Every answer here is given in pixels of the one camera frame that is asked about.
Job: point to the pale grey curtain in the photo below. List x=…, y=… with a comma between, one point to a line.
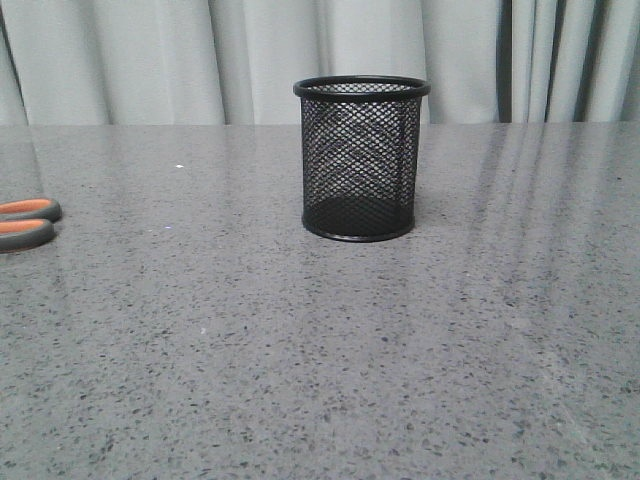
x=235, y=62

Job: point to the black wire mesh bucket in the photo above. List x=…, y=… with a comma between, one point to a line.
x=360, y=142

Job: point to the grey and orange scissors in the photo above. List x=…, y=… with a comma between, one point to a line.
x=28, y=223

